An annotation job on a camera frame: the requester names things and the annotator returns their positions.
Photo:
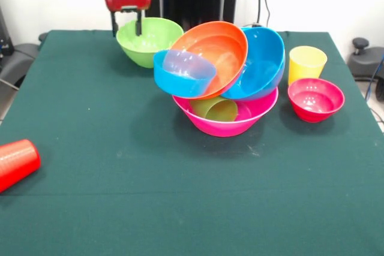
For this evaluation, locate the black device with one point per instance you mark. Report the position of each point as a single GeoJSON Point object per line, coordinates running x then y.
{"type": "Point", "coordinates": [4, 37]}

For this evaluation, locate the orange bowl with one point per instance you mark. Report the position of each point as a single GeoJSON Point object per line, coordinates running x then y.
{"type": "Point", "coordinates": [222, 46]}

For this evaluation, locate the red cup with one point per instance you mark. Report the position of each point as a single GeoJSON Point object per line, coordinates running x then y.
{"type": "Point", "coordinates": [16, 163]}

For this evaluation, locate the large blue bowl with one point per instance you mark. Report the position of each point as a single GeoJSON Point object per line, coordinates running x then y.
{"type": "Point", "coordinates": [261, 70]}

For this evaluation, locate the large magenta bowl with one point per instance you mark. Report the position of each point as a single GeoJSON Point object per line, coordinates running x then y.
{"type": "Point", "coordinates": [258, 115]}

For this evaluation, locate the yellow cup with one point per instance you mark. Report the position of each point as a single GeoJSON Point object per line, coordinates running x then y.
{"type": "Point", "coordinates": [306, 64]}

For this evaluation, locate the green cup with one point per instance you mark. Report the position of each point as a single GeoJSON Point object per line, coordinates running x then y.
{"type": "Point", "coordinates": [219, 110]}

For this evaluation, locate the small crimson bowl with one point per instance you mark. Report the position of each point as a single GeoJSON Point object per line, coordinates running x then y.
{"type": "Point", "coordinates": [315, 103]}

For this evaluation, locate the green bowl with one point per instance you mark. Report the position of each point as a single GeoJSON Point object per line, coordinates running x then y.
{"type": "Point", "coordinates": [150, 49]}

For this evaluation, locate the dark green tablecloth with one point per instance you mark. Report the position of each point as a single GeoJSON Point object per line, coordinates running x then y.
{"type": "Point", "coordinates": [192, 223]}

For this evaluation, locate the grey robot base foot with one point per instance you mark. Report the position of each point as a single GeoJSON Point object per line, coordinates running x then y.
{"type": "Point", "coordinates": [12, 67]}
{"type": "Point", "coordinates": [364, 58]}

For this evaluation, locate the blue straight-sided bowl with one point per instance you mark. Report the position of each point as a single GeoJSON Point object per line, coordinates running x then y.
{"type": "Point", "coordinates": [177, 83]}

